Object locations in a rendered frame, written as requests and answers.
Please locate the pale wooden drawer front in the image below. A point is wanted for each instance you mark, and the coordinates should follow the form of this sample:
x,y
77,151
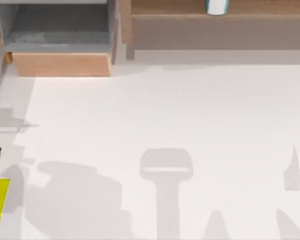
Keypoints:
x,y
61,64

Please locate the wooden open shelf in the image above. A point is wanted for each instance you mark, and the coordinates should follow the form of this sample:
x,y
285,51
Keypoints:
x,y
215,30

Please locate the white cup with teal rim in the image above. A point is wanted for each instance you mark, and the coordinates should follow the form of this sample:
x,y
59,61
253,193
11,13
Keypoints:
x,y
217,6

